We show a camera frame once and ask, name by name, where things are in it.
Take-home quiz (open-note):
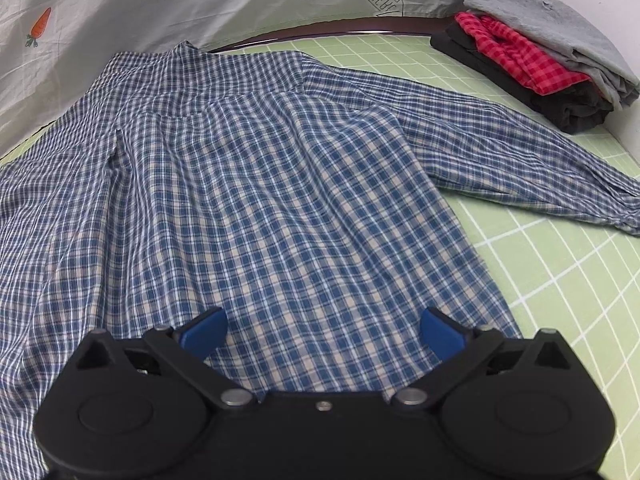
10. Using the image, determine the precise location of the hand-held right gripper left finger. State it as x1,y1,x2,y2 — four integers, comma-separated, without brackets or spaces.
75,306,258,411

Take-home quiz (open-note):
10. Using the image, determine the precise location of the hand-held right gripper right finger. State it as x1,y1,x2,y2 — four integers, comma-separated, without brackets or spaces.
390,306,576,411

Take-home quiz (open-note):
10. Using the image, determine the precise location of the blue plaid shirt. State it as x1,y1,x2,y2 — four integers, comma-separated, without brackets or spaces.
0,40,640,480

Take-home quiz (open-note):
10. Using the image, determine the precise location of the green grid mat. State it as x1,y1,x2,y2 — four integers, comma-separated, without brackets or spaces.
0,30,640,461

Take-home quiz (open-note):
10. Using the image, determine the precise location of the folded black garment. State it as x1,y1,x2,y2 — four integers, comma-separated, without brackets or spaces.
430,22,615,135

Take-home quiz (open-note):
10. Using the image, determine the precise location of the red plaid garment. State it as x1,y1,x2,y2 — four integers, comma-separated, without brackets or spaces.
454,11,593,96

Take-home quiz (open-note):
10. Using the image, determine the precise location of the folded grey garment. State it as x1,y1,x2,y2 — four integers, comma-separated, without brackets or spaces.
462,0,640,111

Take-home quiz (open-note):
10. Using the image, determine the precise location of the carrot print backdrop sheet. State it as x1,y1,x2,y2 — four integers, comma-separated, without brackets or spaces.
0,0,548,146

